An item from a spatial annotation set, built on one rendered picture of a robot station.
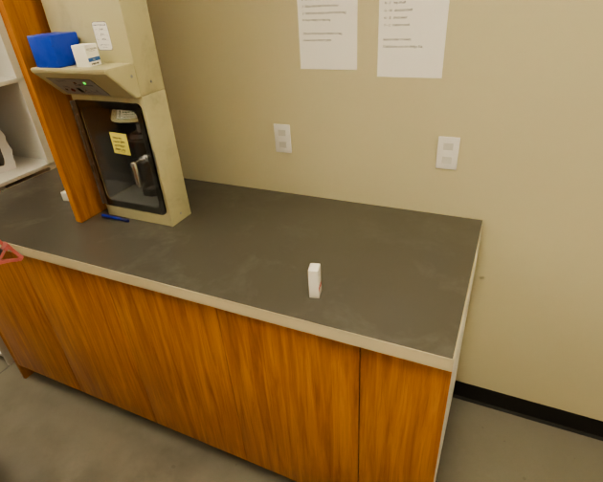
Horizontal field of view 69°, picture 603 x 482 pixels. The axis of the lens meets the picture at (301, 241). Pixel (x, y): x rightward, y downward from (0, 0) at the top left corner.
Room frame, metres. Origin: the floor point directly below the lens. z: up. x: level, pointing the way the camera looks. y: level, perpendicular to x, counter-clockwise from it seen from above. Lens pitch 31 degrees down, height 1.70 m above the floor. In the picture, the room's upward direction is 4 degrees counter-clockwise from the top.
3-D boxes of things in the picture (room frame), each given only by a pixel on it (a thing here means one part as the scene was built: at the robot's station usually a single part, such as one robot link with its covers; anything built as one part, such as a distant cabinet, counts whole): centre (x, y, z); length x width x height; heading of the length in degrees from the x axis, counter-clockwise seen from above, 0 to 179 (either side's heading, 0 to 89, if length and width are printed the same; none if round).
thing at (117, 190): (1.50, 0.62, 1.19); 0.30 x 0.01 x 0.40; 63
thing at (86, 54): (1.44, 0.61, 1.54); 0.05 x 0.05 x 0.06; 68
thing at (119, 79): (1.45, 0.64, 1.46); 0.32 x 0.12 x 0.10; 63
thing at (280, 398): (1.49, 0.43, 0.45); 2.05 x 0.67 x 0.90; 63
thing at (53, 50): (1.49, 0.71, 1.56); 0.10 x 0.10 x 0.09; 63
